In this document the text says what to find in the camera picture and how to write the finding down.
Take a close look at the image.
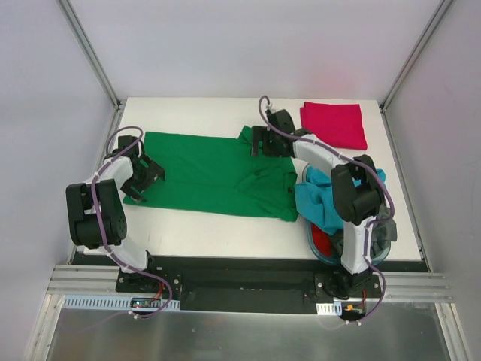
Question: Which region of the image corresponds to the folded pink t shirt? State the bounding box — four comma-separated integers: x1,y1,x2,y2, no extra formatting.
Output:
300,102,368,150

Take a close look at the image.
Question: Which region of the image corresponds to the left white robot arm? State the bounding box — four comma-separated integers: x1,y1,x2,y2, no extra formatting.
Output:
65,135,166,293

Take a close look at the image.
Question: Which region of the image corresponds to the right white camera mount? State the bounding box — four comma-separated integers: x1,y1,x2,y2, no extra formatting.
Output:
265,104,276,114

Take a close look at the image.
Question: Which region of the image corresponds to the left aluminium frame post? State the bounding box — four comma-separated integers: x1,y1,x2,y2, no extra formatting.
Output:
56,0,122,111

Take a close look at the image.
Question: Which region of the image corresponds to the red t shirt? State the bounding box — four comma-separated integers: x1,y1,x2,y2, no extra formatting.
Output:
311,224,332,257

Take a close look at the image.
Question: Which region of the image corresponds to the turquoise t shirt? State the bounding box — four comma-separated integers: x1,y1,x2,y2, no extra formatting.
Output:
293,165,388,235

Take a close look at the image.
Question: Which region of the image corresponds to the grey t shirt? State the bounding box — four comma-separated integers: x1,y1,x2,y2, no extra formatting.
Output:
329,210,398,265

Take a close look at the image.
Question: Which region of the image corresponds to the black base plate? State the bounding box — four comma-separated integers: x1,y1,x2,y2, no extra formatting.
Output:
71,252,431,313

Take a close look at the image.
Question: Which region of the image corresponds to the aluminium frame post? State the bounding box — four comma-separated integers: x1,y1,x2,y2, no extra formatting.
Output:
56,0,122,111
380,0,455,114

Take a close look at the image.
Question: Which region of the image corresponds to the right aluminium frame post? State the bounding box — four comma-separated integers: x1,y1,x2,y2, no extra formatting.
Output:
380,0,455,114

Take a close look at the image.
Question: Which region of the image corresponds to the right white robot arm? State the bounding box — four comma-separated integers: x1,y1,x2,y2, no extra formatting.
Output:
251,108,397,300

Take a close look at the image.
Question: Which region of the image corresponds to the green t shirt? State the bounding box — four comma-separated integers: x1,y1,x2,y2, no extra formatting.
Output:
140,126,298,222

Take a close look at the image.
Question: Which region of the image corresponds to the right white cable duct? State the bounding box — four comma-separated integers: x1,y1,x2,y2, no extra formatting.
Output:
316,302,343,317

